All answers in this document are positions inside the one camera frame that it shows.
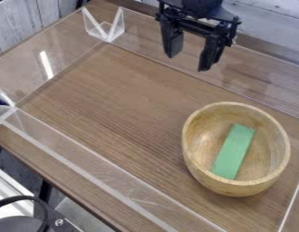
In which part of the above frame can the black table leg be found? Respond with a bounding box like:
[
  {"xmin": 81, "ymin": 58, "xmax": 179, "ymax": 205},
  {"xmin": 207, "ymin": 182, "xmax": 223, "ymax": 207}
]
[{"xmin": 39, "ymin": 180, "xmax": 52, "ymax": 203}]

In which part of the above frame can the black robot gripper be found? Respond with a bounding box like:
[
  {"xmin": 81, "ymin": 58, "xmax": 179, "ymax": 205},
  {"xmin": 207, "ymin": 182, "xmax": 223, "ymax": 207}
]
[{"xmin": 156, "ymin": 0, "xmax": 242, "ymax": 72}]

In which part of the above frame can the clear acrylic corner bracket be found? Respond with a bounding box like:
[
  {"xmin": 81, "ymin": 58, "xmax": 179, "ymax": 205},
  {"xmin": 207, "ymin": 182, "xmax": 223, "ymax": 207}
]
[{"xmin": 83, "ymin": 7, "xmax": 124, "ymax": 43}]

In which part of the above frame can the light wooden bowl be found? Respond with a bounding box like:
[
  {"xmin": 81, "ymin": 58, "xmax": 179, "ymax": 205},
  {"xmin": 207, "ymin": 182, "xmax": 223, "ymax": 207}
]
[{"xmin": 181, "ymin": 101, "xmax": 291, "ymax": 198}]

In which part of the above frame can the black chair armrest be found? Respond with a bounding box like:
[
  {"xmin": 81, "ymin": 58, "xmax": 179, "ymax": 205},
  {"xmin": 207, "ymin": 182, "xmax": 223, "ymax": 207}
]
[{"xmin": 0, "ymin": 195, "xmax": 49, "ymax": 232}]

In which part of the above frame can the green rectangular block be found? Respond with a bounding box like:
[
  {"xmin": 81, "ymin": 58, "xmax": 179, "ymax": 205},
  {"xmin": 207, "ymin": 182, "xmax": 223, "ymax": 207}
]
[{"xmin": 211, "ymin": 124, "xmax": 255, "ymax": 179}]

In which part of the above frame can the clear acrylic tray wall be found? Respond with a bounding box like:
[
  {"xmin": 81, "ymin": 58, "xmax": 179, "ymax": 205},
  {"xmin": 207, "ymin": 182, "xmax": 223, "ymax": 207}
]
[{"xmin": 0, "ymin": 2, "xmax": 299, "ymax": 232}]

